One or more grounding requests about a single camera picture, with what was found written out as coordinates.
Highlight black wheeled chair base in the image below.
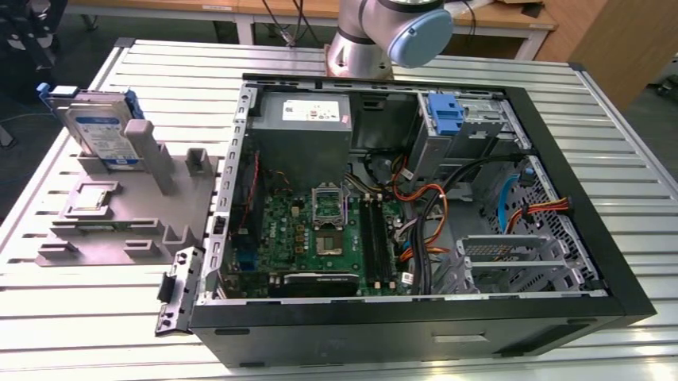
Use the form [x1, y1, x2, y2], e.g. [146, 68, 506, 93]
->
[654, 51, 678, 96]

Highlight locking lever wire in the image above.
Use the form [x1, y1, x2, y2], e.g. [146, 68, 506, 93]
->
[342, 184, 353, 233]

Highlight wooden top white desk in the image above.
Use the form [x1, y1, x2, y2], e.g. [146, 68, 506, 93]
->
[68, 0, 561, 60]

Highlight RAM slot white clips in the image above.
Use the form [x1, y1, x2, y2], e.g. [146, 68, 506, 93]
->
[362, 193, 381, 290]
[377, 193, 397, 290]

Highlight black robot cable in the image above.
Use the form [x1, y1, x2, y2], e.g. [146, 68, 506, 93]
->
[295, 0, 323, 44]
[261, 0, 295, 48]

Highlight blue plastic drive latch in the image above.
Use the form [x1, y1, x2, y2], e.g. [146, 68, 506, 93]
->
[426, 93, 465, 137]

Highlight CPU chip silver top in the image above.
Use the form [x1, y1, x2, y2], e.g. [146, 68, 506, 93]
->
[74, 190, 111, 210]

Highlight green RAM stick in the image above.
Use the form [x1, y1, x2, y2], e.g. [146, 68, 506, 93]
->
[71, 221, 134, 233]

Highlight grey card retention bracket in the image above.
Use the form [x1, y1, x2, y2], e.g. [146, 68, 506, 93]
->
[154, 244, 207, 338]

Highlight grey power supply unit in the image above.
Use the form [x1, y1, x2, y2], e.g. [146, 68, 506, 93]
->
[249, 91, 354, 195]

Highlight thin red wire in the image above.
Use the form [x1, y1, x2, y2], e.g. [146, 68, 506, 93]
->
[235, 149, 262, 236]

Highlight metal socket cover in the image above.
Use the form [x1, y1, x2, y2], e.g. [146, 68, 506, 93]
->
[309, 183, 350, 232]

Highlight black office chair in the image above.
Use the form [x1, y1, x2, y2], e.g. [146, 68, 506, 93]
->
[0, 0, 68, 105]

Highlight green motherboard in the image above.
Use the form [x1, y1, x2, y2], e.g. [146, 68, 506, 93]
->
[219, 186, 423, 299]

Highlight hard disk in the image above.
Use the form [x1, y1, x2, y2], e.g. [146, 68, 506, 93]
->
[35, 82, 147, 172]

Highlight grey parts rack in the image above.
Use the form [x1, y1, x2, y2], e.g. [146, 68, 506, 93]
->
[34, 120, 223, 266]

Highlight blue rear port connector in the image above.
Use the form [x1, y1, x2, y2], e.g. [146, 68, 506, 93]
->
[237, 245, 257, 273]

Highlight wooden cabinet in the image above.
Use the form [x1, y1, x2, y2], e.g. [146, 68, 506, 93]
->
[539, 0, 678, 113]

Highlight thick black cable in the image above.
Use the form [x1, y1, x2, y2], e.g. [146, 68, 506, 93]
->
[411, 152, 533, 295]
[418, 156, 533, 295]

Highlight multicolour wire bundle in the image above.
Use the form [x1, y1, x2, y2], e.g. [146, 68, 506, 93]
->
[390, 152, 451, 265]

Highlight blue SATA wire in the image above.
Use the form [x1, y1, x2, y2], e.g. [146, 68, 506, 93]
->
[495, 167, 535, 236]

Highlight black graphics card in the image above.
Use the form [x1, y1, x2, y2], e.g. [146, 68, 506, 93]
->
[267, 271, 362, 298]

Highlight orange red power wire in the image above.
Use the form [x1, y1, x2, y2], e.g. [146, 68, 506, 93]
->
[506, 197, 578, 236]

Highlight black PC case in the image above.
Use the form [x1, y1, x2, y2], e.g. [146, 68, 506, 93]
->
[187, 72, 660, 368]

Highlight metal optical drive cage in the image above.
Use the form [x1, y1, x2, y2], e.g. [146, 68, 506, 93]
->
[410, 91, 533, 187]

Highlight CPU socket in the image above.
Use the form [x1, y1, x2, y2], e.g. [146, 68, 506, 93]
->
[313, 230, 347, 258]

